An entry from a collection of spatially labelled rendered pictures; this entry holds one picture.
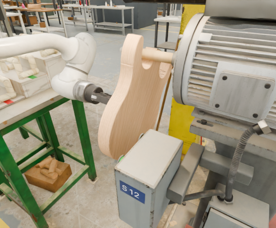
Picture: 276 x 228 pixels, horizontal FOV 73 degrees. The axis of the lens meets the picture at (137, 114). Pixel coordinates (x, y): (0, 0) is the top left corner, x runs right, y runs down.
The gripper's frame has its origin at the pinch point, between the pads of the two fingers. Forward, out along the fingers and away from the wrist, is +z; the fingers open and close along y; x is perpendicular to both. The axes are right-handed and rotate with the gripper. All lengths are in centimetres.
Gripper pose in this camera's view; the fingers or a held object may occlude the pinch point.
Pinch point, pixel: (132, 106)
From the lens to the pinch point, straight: 69.7
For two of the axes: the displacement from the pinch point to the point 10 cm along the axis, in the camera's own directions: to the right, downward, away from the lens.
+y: -4.5, 0.3, -8.9
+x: 2.5, -9.6, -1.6
